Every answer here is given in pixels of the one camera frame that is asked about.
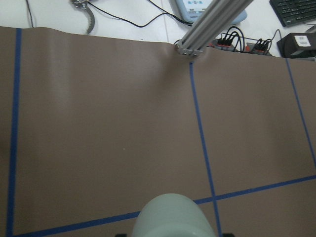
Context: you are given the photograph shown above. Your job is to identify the light green cup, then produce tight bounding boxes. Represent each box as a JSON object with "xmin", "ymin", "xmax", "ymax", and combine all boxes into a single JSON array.
[{"xmin": 131, "ymin": 194, "xmax": 215, "ymax": 237}]

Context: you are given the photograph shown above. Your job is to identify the power strip with plugs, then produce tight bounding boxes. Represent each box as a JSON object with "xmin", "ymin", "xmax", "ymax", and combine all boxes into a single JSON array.
[{"xmin": 208, "ymin": 26, "xmax": 273, "ymax": 55}]

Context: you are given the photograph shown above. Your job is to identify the teach pendant tablet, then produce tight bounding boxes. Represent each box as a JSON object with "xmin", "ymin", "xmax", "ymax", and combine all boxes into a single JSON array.
[{"xmin": 169, "ymin": 0, "xmax": 247, "ymax": 24}]

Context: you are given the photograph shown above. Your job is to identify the grey toothed clamp tool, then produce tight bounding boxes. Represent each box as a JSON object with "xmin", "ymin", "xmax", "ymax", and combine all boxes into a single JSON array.
[{"xmin": 70, "ymin": 0, "xmax": 95, "ymax": 35}]

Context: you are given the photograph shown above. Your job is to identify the black box with label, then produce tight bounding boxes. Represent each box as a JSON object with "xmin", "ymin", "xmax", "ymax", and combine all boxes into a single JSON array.
[{"xmin": 277, "ymin": 33, "xmax": 316, "ymax": 58}]

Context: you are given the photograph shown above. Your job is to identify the black keyboard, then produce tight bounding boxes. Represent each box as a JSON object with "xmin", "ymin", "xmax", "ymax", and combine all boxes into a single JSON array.
[{"xmin": 269, "ymin": 0, "xmax": 316, "ymax": 27}]

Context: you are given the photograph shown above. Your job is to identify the black cable on desk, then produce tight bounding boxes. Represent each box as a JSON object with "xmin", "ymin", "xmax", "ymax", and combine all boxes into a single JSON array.
[{"xmin": 86, "ymin": 0, "xmax": 193, "ymax": 28}]

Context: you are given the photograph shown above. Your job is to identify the aluminium frame post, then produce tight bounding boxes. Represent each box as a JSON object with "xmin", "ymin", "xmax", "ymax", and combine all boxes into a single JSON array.
[{"xmin": 176, "ymin": 0, "xmax": 252, "ymax": 56}]

